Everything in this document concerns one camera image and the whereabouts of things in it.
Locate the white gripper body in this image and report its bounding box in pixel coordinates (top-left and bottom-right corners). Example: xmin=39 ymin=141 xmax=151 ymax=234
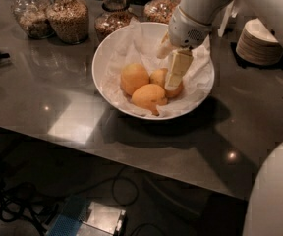
xmin=168 ymin=6 xmax=211 ymax=48

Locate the white ceramic bowl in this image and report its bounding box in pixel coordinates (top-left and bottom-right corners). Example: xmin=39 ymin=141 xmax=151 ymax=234
xmin=91 ymin=21 xmax=216 ymax=121

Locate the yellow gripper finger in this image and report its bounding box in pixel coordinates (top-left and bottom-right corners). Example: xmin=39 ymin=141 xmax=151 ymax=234
xmin=164 ymin=49 xmax=193 ymax=90
xmin=156 ymin=32 xmax=174 ymax=59

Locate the orange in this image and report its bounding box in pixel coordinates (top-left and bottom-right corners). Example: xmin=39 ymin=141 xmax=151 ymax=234
xmin=149 ymin=68 xmax=184 ymax=98
xmin=132 ymin=84 xmax=168 ymax=115
xmin=120 ymin=63 xmax=149 ymax=95

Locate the stack of white plates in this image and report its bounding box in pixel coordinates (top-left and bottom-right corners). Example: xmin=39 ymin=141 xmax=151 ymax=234
xmin=236 ymin=19 xmax=283 ymax=66

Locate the white paper liner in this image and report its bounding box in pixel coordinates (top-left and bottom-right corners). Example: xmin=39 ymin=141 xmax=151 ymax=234
xmin=100 ymin=17 xmax=214 ymax=119

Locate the grain filled glass jar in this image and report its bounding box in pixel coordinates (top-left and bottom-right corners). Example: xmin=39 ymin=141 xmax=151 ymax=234
xmin=46 ymin=0 xmax=89 ymax=44

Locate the right glass jar with cereal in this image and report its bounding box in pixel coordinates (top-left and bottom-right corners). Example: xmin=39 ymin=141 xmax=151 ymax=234
xmin=143 ymin=0 xmax=181 ymax=24

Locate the far left glass jar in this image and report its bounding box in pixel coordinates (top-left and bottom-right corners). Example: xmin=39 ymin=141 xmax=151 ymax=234
xmin=11 ymin=0 xmax=54 ymax=39

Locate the blue and metal floor box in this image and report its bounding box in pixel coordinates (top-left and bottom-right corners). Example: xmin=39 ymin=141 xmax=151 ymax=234
xmin=46 ymin=196 xmax=126 ymax=236

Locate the centre glass jar with granola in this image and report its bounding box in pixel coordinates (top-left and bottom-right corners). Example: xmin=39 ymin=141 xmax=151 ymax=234
xmin=94 ymin=0 xmax=138 ymax=41

